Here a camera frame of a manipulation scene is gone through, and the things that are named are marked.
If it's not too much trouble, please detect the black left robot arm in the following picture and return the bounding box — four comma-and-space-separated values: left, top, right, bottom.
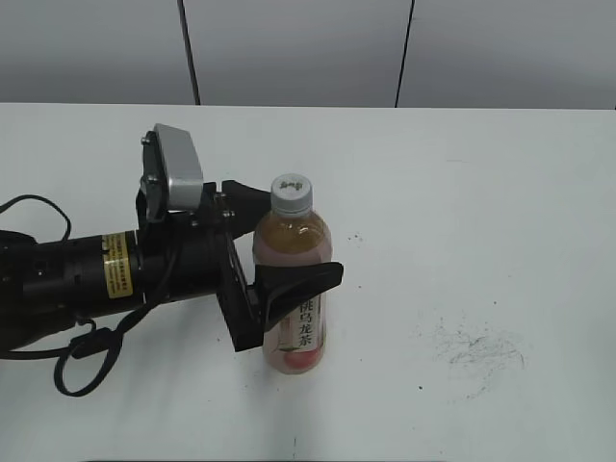
1, 180, 344, 351

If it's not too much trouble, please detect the peach oolong tea bottle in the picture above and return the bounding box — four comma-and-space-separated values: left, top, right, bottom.
252, 172, 334, 375

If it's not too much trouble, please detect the grey bottle cap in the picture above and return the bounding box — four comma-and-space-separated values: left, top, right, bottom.
270, 173, 313, 218

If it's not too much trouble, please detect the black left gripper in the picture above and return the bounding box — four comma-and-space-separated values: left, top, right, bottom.
134, 180, 344, 351

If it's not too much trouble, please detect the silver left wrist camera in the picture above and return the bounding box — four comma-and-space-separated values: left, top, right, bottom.
141, 123, 204, 222

